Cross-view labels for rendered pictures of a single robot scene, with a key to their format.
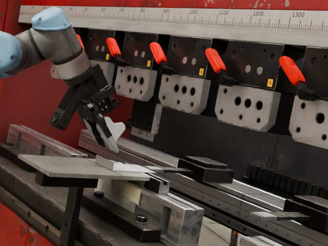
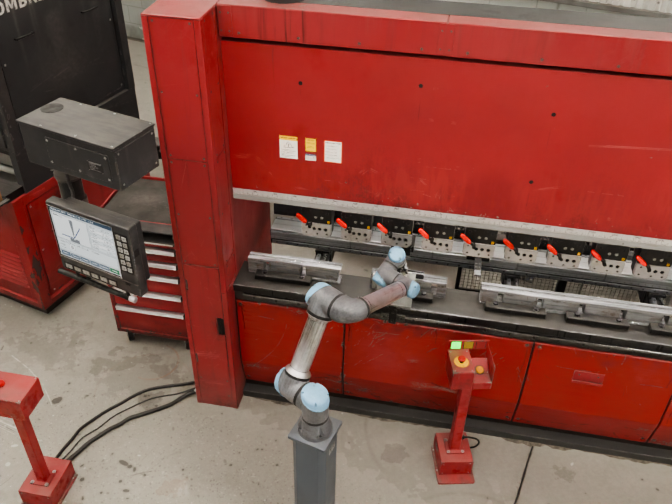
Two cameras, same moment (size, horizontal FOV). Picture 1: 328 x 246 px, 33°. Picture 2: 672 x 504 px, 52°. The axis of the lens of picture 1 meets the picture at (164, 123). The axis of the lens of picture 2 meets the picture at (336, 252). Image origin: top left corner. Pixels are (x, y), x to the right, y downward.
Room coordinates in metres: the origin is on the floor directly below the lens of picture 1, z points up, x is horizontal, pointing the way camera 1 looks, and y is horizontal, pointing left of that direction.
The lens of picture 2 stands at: (-0.42, 2.20, 3.20)
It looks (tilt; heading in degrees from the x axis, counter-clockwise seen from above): 37 degrees down; 317
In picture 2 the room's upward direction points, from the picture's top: 1 degrees clockwise
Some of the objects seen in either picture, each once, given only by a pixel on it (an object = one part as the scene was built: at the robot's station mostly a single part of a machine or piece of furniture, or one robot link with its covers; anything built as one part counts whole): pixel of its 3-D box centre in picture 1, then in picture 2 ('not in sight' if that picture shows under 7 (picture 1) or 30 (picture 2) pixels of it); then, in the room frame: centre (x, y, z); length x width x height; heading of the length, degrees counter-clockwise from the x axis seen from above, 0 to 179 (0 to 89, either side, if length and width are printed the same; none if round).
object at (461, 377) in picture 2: not in sight; (469, 364); (0.87, 0.09, 0.75); 0.20 x 0.16 x 0.18; 50
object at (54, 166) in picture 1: (84, 167); (395, 288); (1.32, 0.17, 1.00); 0.26 x 0.18 x 0.01; 127
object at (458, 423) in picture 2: not in sight; (460, 413); (0.87, 0.09, 0.39); 0.05 x 0.05 x 0.54; 50
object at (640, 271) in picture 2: not in sight; (652, 259); (0.47, -0.66, 1.26); 0.15 x 0.09 x 0.17; 37
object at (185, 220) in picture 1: (142, 204); (408, 282); (1.37, 0.02, 0.92); 0.39 x 0.06 x 0.10; 37
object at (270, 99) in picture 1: (260, 87); (479, 238); (1.11, -0.17, 1.26); 0.15 x 0.09 x 0.17; 37
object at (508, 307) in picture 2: not in sight; (515, 309); (0.89, -0.27, 0.89); 0.30 x 0.05 x 0.03; 37
